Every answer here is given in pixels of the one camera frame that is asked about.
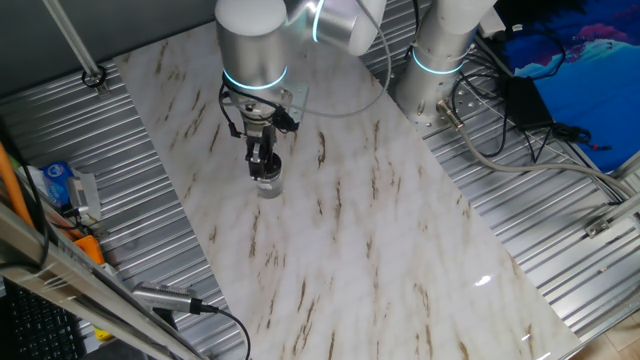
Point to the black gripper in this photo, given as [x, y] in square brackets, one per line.
[261, 136]

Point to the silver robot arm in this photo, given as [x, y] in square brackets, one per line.
[250, 50]

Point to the clear glass jar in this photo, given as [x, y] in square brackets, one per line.
[271, 187]

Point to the marble pattern board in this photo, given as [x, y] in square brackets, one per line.
[350, 225]

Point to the silver vented device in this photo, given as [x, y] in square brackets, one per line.
[85, 195]

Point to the blue tissue pack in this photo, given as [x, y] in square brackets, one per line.
[55, 182]

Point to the yellow button box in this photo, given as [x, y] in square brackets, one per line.
[103, 334]

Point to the orange pole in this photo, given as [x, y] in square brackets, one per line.
[10, 185]

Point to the white power strip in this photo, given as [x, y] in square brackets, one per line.
[492, 22]

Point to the black keyboard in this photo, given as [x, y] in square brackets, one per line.
[35, 330]

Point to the black power adapter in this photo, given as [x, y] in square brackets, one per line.
[527, 102]

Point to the silver camera bracket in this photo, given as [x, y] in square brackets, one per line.
[297, 97]

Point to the silver exterior camera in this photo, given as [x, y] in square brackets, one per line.
[160, 296]

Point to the aluminium post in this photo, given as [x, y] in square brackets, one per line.
[75, 45]

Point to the aluminium frame bar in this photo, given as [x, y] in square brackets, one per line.
[50, 270]

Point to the silver metal bracket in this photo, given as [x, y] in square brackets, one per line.
[607, 220]

